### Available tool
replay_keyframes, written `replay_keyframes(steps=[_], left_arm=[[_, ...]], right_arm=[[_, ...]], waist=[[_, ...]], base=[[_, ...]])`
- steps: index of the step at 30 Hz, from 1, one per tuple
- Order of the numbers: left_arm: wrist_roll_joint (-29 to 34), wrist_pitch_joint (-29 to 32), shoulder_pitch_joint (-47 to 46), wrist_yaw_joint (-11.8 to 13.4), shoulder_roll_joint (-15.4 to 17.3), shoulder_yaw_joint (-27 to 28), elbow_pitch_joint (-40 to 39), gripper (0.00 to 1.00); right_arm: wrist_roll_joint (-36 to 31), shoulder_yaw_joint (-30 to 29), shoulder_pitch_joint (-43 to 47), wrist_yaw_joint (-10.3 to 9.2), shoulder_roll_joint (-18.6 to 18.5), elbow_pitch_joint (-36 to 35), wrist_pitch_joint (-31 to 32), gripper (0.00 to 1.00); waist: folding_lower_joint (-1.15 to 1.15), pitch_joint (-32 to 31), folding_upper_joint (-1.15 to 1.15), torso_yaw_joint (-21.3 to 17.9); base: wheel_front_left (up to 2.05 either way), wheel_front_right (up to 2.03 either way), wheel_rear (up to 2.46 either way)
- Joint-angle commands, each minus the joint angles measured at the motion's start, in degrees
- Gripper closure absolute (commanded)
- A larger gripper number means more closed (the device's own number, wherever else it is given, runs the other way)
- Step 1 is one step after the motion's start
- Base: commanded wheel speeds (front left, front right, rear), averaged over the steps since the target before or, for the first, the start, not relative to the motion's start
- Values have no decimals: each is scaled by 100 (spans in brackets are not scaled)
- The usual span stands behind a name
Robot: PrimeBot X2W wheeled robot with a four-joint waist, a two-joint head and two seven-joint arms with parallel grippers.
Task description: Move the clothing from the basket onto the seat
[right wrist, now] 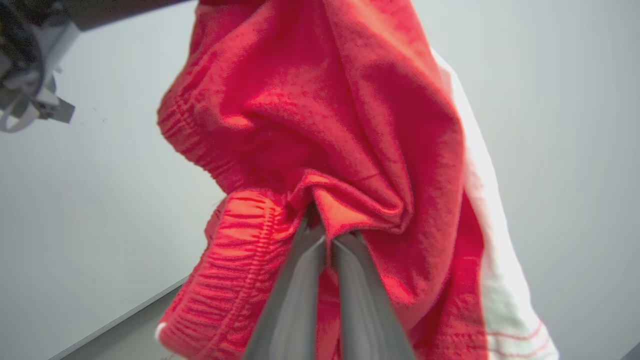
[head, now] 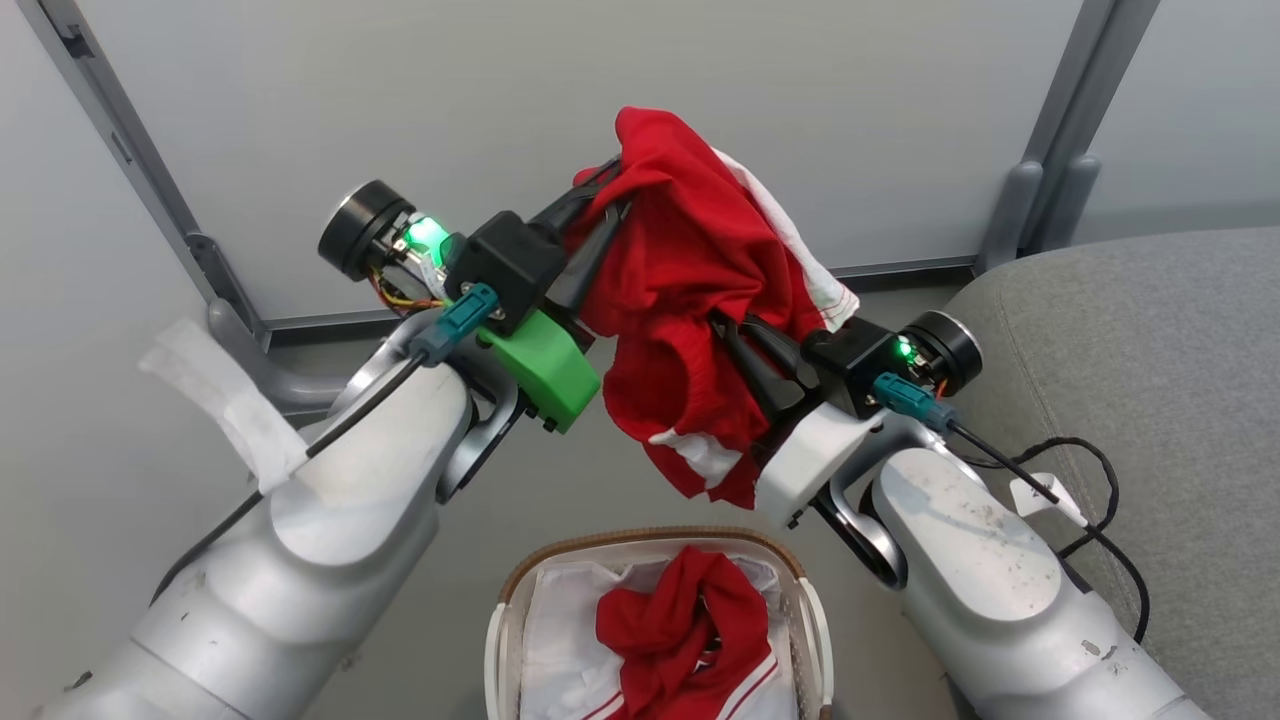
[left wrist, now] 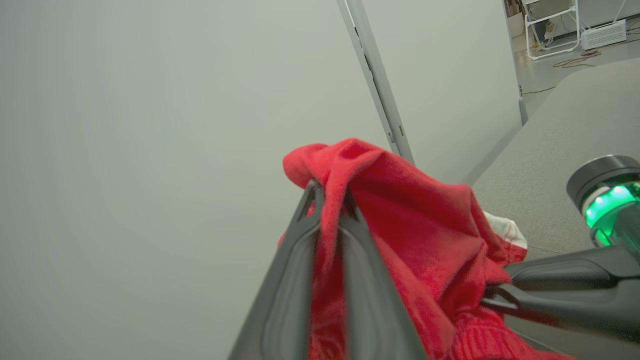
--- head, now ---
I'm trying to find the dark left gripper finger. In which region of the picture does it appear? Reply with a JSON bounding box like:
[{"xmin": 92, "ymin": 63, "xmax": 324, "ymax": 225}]
[
  {"xmin": 530, "ymin": 158, "xmax": 626, "ymax": 238},
  {"xmin": 546, "ymin": 198, "xmax": 635, "ymax": 313}
]

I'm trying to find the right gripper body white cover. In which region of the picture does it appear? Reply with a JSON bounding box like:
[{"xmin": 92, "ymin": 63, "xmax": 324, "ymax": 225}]
[{"xmin": 755, "ymin": 310, "xmax": 984, "ymax": 529}]

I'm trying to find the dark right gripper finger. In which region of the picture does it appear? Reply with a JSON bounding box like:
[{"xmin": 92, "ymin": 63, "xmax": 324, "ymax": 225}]
[
  {"xmin": 712, "ymin": 312, "xmax": 801, "ymax": 423},
  {"xmin": 740, "ymin": 315, "xmax": 816, "ymax": 379}
]

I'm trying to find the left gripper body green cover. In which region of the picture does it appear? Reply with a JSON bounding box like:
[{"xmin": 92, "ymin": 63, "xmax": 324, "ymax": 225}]
[{"xmin": 318, "ymin": 180, "xmax": 603, "ymax": 437}]

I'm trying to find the red jersey with white hem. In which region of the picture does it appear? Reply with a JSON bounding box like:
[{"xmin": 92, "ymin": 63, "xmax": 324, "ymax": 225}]
[{"xmin": 575, "ymin": 105, "xmax": 861, "ymax": 511}]

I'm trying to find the red jersey with white stripes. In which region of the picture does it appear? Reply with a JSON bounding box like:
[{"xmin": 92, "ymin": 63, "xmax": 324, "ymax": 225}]
[{"xmin": 597, "ymin": 545, "xmax": 781, "ymax": 720}]

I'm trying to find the white basket with brown rim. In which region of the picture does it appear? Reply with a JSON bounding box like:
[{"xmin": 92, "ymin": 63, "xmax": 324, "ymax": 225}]
[{"xmin": 485, "ymin": 527, "xmax": 836, "ymax": 720}]

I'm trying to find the white cloth basket liner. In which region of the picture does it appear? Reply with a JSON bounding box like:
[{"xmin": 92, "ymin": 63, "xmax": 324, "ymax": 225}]
[{"xmin": 520, "ymin": 560, "xmax": 801, "ymax": 720}]

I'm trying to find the grey partition support leg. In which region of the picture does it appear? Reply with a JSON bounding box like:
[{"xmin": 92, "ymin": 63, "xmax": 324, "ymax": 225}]
[{"xmin": 207, "ymin": 298, "xmax": 391, "ymax": 416}]

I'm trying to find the long white tape strip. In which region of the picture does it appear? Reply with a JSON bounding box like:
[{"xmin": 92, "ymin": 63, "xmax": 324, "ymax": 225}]
[{"xmin": 140, "ymin": 318, "xmax": 311, "ymax": 493}]

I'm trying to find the grey fabric sofa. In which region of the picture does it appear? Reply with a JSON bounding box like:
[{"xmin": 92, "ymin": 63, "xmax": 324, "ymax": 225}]
[{"xmin": 940, "ymin": 225, "xmax": 1280, "ymax": 720}]

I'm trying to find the left arm black cable teal plug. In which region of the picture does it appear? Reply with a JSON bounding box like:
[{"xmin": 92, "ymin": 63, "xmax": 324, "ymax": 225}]
[{"xmin": 150, "ymin": 283, "xmax": 499, "ymax": 606}]

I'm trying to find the arm black cable teal plug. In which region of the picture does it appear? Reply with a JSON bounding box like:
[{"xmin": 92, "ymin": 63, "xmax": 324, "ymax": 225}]
[
  {"xmin": 872, "ymin": 372, "xmax": 1151, "ymax": 646},
  {"xmin": 150, "ymin": 283, "xmax": 499, "ymax": 606}
]

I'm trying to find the right arm black cable teal plug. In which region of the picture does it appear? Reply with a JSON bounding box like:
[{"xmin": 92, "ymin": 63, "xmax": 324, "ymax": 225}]
[{"xmin": 872, "ymin": 372, "xmax": 1151, "ymax": 646}]

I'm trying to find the small white cable tag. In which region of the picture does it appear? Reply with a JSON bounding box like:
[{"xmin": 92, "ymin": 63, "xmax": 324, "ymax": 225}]
[{"xmin": 1010, "ymin": 472, "xmax": 1088, "ymax": 528}]

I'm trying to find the grey partition foot bracket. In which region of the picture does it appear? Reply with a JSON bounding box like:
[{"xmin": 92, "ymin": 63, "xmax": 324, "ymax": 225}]
[
  {"xmin": 975, "ymin": 160, "xmax": 1046, "ymax": 276},
  {"xmin": 1030, "ymin": 153, "xmax": 1101, "ymax": 251}
]

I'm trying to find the double grey partition frame post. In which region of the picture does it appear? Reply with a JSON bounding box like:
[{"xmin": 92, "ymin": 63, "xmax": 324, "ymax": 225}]
[{"xmin": 1020, "ymin": 0, "xmax": 1163, "ymax": 251}]

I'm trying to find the slanted grey partition frame post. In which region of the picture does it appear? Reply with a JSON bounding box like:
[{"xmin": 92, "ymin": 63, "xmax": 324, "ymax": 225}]
[{"xmin": 20, "ymin": 0, "xmax": 271, "ymax": 341}]

